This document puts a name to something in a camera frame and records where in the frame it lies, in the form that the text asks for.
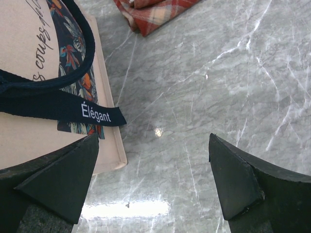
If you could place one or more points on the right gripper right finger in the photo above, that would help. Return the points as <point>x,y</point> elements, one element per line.
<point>257,196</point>

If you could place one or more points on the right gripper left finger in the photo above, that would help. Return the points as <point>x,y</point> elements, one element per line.
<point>46,194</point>

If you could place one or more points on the cream canvas tote bag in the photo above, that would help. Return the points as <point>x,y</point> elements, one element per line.
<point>28,45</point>

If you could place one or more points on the red plaid folded cloth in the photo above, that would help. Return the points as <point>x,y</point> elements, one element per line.
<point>145,16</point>

